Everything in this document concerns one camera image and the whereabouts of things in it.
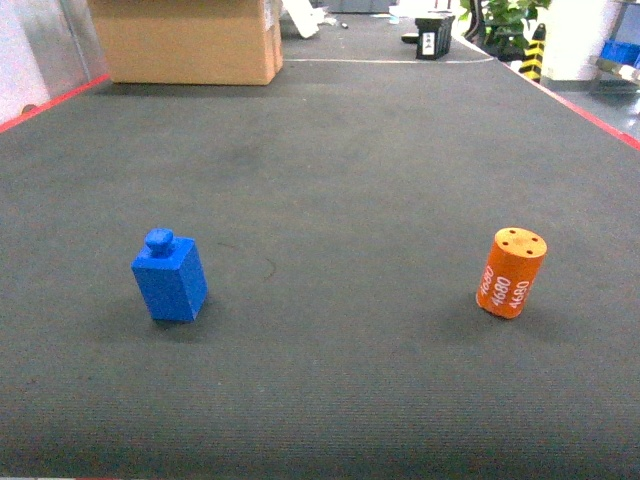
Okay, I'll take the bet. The red conveyor side rail right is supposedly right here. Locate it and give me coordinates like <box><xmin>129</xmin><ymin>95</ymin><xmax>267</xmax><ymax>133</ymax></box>
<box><xmin>471</xmin><ymin>62</ymin><xmax>639</xmax><ymax>165</ymax></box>

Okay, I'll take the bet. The yellow black striped cone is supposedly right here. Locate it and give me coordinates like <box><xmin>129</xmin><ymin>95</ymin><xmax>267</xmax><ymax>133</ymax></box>
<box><xmin>518</xmin><ymin>23</ymin><xmax>546</xmax><ymax>83</ymax></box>

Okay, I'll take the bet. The orange cylinder cap 4680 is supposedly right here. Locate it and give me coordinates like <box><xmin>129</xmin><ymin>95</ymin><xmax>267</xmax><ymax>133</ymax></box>
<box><xmin>475</xmin><ymin>226</ymin><xmax>547</xmax><ymax>320</ymax></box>

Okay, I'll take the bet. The black crate with label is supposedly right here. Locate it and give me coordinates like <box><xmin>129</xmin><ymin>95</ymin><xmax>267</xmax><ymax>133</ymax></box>
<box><xmin>414</xmin><ymin>12</ymin><xmax>455</xmax><ymax>60</ymax></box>

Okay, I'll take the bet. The blue block part with knob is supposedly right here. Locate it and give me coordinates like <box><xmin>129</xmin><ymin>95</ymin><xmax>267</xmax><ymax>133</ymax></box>
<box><xmin>131</xmin><ymin>228</ymin><xmax>208</xmax><ymax>323</ymax></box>

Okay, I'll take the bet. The red conveyor side rail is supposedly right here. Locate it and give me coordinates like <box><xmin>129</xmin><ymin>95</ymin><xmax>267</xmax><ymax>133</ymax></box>
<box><xmin>471</xmin><ymin>62</ymin><xmax>639</xmax><ymax>165</ymax></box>
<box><xmin>1</xmin><ymin>74</ymin><xmax>111</xmax><ymax>133</ymax></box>

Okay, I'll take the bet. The blue bin on far shelf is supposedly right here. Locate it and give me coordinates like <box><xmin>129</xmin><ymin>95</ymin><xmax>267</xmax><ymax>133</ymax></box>
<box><xmin>599</xmin><ymin>39</ymin><xmax>640</xmax><ymax>68</ymax></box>

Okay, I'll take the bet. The red conveyor side rail left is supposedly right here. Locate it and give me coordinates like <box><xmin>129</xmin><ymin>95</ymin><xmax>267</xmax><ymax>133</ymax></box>
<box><xmin>1</xmin><ymin>74</ymin><xmax>111</xmax><ymax>133</ymax></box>

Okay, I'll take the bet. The large cardboard box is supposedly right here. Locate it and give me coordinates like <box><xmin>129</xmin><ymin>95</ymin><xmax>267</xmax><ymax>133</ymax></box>
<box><xmin>88</xmin><ymin>1</ymin><xmax>283</xmax><ymax>86</ymax></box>

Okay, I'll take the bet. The green potted plant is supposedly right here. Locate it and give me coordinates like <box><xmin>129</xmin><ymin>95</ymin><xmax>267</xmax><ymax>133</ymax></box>
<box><xmin>459</xmin><ymin>0</ymin><xmax>551</xmax><ymax>62</ymax></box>

